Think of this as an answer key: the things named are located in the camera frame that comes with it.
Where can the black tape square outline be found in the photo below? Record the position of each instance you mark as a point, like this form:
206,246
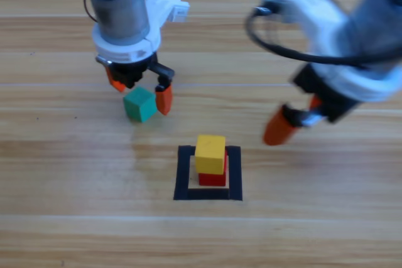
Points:
183,170

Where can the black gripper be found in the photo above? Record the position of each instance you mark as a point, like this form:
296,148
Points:
333,101
132,73

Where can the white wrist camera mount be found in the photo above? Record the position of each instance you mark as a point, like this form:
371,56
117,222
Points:
125,53
314,10

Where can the green wooden block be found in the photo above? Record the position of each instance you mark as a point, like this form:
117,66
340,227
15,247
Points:
139,105

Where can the yellow wooden block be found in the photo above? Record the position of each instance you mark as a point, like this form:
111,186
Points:
209,155

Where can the red wooden block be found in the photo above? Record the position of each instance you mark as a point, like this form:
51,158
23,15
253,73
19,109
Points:
213,180

